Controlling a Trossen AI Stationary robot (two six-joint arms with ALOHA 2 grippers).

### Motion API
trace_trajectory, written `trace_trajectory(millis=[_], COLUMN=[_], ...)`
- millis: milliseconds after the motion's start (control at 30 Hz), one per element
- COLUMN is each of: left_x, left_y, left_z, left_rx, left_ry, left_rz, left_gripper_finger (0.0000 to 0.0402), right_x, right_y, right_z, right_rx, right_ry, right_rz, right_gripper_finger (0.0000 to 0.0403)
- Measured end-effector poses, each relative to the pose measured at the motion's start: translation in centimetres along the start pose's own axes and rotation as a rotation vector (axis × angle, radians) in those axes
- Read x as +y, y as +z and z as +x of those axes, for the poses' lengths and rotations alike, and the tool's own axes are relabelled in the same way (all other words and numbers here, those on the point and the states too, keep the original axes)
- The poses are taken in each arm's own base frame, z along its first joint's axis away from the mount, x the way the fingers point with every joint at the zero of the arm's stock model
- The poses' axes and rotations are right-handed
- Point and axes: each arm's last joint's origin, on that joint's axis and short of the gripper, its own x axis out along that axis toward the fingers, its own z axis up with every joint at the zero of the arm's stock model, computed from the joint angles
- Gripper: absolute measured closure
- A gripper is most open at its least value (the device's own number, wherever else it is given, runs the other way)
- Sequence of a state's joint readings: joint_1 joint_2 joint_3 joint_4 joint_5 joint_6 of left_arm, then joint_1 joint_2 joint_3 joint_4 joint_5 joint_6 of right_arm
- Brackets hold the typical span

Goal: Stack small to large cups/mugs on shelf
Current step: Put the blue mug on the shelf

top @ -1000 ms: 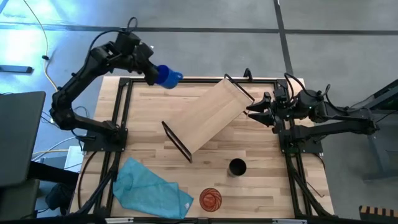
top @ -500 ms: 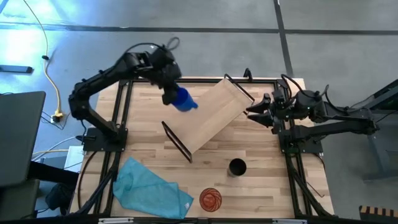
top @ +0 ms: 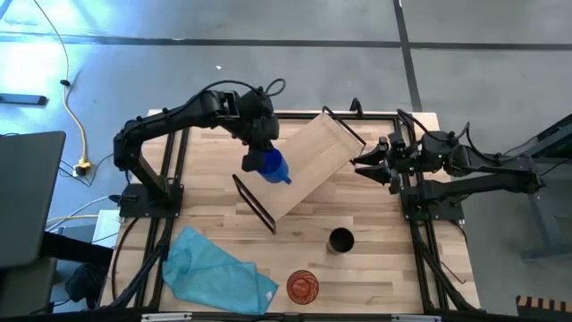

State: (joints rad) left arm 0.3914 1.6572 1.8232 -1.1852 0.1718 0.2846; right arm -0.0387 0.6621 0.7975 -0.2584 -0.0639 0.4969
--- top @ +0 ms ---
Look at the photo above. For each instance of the blue plastic mug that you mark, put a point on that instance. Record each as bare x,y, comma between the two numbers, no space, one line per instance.
273,167

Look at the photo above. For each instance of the black bag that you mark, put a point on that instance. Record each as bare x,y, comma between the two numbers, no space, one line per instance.
85,284

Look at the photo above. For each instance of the black frame clamp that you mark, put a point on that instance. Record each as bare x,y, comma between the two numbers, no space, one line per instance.
355,105

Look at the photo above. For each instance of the black metal desk frame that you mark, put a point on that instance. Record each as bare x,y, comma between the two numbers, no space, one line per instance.
540,214

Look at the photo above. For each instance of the wooden shelf with black legs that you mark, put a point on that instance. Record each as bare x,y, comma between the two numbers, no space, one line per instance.
308,161

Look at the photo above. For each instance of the black desk bar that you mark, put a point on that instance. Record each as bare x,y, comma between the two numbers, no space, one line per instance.
76,250

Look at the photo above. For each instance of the black flat bar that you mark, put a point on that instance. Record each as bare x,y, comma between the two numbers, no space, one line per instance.
22,99

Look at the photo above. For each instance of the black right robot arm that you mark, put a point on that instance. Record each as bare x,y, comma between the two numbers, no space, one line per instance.
491,172

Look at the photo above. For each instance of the silver bracket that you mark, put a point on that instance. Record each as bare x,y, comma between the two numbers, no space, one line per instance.
165,317
415,318

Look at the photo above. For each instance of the teal cloth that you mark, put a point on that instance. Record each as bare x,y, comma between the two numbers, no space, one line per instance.
210,273

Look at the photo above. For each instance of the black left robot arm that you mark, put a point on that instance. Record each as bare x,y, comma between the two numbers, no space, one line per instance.
147,129

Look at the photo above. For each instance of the white box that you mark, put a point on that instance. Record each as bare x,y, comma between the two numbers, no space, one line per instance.
107,226

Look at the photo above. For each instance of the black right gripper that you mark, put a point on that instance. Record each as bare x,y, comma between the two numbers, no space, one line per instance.
400,158

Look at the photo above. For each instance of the orange black striped block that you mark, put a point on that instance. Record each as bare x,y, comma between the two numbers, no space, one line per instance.
543,305

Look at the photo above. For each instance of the tall black cup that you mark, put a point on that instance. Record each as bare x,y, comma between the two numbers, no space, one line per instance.
341,240

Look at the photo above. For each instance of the black aluminium table frame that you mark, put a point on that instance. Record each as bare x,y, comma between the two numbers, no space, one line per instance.
295,116

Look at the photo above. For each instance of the yellow power plug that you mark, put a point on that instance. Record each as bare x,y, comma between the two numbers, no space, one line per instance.
83,167

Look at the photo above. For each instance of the orange ribbed cup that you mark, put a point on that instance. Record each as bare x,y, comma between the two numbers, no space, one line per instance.
302,287

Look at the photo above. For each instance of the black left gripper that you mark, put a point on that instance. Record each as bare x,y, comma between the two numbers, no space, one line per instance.
259,125

